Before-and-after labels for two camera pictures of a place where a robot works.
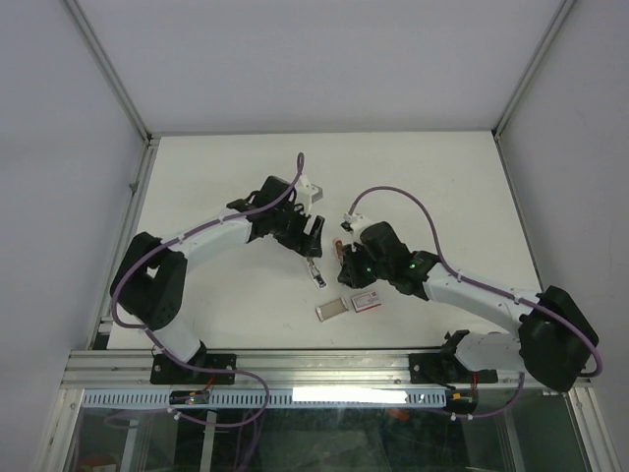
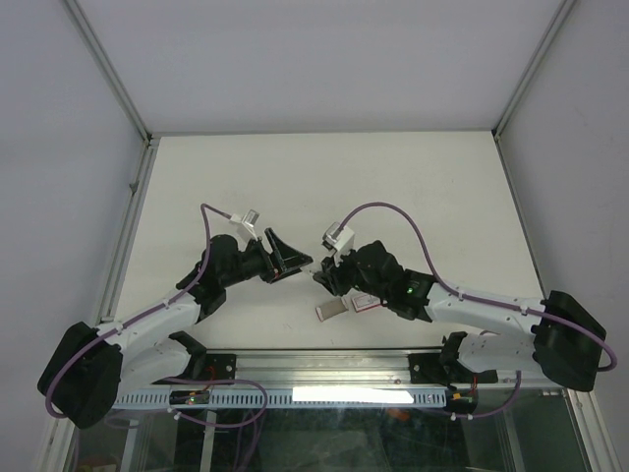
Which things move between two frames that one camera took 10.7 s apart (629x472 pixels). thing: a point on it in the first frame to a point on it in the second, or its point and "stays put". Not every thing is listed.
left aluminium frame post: x=109 y=70 stays put
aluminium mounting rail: x=131 y=370 stays put
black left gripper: x=307 y=245 to x=290 y=260
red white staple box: x=366 y=301 stays put
